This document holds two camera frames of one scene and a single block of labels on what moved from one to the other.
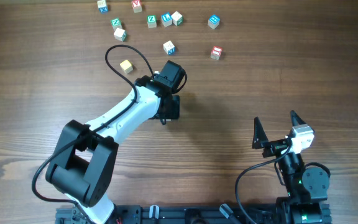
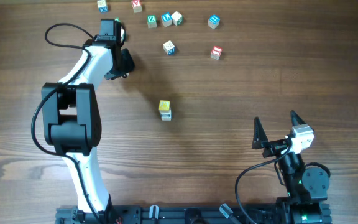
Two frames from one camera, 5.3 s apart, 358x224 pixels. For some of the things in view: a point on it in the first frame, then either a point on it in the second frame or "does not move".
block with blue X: (102, 6) does not move
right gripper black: (273, 148) does not move
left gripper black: (175, 114) → (130, 68)
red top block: (216, 53) does not move
